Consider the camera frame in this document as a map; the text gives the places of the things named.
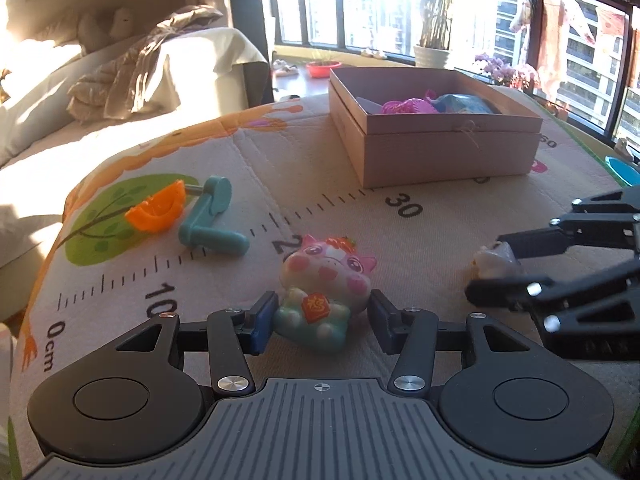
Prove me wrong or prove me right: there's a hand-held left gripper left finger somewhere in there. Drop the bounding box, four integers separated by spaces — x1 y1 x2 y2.
115 290 279 395

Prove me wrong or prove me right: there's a hanging pink garment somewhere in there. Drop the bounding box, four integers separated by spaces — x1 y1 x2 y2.
537 0 596 96

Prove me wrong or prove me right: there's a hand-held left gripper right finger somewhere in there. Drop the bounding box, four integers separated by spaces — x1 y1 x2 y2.
367 290 533 395

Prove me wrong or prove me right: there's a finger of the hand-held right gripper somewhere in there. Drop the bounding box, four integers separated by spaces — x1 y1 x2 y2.
465 259 640 335
497 189 640 262

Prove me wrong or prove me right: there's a teal plastic basin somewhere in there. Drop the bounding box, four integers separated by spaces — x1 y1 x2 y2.
605 155 640 188

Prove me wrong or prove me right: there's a dark pillar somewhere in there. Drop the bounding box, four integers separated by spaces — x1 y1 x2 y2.
227 0 276 106

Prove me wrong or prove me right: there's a pink cardboard box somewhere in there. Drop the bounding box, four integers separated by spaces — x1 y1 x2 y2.
328 66 543 189

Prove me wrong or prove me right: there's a teal toy crank handle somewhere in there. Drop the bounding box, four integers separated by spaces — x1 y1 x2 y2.
178 176 250 256

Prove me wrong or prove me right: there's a printed play mat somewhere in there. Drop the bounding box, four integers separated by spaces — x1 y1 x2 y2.
10 85 640 480

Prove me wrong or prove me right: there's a potted palm plant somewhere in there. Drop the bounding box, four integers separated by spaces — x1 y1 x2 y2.
412 0 536 70

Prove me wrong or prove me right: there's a red basin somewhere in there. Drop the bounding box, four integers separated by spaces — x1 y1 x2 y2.
306 60 343 78

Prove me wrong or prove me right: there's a grey plush toy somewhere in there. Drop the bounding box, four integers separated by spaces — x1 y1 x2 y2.
77 7 133 53

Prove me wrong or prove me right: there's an orange plastic toy piece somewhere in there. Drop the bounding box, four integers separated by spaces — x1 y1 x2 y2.
125 179 186 233

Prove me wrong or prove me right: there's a small white toy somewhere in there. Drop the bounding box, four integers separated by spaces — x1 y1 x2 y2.
472 242 517 281

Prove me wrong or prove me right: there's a crumpled beige blanket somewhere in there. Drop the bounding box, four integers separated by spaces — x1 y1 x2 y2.
67 5 223 121

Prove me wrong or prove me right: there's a pink pig squishy toy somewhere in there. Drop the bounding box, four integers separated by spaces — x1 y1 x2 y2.
272 234 377 356

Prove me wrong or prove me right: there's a pink orchid plant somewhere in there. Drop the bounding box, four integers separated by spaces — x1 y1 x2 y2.
472 52 541 93

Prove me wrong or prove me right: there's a blue white tissue pack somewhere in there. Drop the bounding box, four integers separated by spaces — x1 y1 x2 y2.
435 92 503 116

